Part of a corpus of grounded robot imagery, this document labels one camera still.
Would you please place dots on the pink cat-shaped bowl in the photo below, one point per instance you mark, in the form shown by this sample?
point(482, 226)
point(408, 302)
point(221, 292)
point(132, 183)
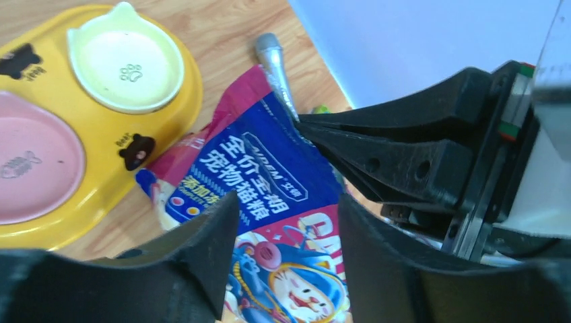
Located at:
point(42, 160)

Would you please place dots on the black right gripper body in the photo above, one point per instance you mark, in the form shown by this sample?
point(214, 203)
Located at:
point(474, 233)

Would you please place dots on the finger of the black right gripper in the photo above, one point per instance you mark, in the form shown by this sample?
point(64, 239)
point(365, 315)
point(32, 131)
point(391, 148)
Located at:
point(444, 110)
point(427, 175)

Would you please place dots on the yellow double bowl tray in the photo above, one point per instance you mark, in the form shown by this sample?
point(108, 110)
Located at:
point(35, 66)

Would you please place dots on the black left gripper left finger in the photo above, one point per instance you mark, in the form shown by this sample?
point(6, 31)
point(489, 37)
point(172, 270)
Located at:
point(180, 276)

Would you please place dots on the cream cat-shaped bowl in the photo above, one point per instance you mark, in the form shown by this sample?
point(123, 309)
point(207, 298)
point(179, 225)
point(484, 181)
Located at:
point(125, 62)

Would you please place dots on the silver microphone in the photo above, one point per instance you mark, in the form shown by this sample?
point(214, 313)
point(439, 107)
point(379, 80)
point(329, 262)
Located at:
point(270, 54)

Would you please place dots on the colourful pet food bag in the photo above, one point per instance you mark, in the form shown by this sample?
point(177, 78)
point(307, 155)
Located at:
point(287, 263)

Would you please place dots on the green blue toy block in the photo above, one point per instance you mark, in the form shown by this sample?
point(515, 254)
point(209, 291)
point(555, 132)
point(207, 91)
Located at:
point(322, 109)

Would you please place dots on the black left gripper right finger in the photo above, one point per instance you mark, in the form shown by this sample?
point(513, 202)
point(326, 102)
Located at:
point(392, 277)

